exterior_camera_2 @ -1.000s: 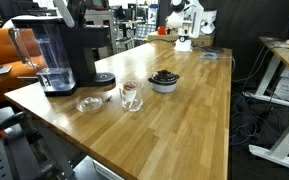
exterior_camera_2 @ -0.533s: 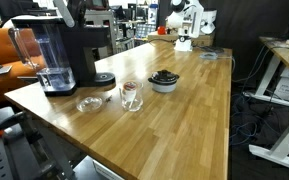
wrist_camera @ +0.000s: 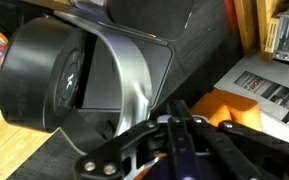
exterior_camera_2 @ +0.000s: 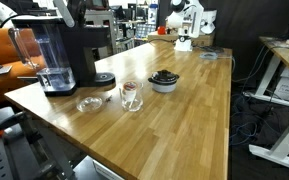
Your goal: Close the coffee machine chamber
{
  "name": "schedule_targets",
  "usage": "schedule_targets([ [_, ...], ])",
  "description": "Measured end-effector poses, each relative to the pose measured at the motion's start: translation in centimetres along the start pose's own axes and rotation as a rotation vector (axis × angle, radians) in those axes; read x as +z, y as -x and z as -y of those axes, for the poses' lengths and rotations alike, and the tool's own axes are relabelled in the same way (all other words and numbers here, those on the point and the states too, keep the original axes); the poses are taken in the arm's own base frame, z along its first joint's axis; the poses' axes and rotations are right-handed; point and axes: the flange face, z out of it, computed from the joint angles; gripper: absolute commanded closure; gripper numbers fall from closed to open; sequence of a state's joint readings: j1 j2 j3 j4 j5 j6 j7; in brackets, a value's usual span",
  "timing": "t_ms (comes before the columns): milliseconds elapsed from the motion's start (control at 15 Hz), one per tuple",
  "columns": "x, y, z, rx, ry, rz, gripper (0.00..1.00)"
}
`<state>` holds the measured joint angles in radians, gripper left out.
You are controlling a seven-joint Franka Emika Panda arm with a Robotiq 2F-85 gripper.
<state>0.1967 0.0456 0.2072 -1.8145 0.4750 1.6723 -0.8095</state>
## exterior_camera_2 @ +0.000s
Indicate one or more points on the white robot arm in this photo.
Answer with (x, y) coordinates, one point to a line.
(187, 20)

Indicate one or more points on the bottle with blue cap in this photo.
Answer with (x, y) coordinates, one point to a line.
(153, 13)

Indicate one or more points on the clear glass cup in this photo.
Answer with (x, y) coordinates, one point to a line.
(132, 104)

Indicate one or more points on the white coffee pod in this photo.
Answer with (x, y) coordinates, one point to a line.
(129, 89)

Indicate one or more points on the light wooden cabinet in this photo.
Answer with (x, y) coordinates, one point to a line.
(202, 40)

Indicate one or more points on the grey perforated metal plate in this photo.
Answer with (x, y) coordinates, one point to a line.
(4, 160)

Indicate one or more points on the clear plastic water tank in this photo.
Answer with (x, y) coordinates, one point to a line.
(55, 61)

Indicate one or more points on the small dark metal piece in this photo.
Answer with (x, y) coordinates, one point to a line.
(109, 98)

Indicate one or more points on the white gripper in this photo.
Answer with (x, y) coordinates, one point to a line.
(208, 20)

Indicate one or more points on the black water tank lid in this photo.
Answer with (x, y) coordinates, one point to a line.
(34, 21)

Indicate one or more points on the wooden desk with white legs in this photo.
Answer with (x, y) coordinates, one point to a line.
(285, 55)

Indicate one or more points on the grey metal cart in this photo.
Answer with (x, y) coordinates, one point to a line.
(100, 21)

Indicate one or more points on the small clear round dish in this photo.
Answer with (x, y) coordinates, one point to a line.
(209, 56)

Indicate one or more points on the white pot with black lid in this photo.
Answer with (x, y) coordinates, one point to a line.
(164, 81)

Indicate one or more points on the red round object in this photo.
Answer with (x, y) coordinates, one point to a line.
(161, 30)

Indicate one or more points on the white label plate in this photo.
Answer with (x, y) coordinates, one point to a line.
(105, 171)

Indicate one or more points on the black coffee machine body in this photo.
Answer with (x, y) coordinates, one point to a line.
(82, 50)

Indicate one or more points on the black clamp with orange tip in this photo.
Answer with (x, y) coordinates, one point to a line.
(4, 126)

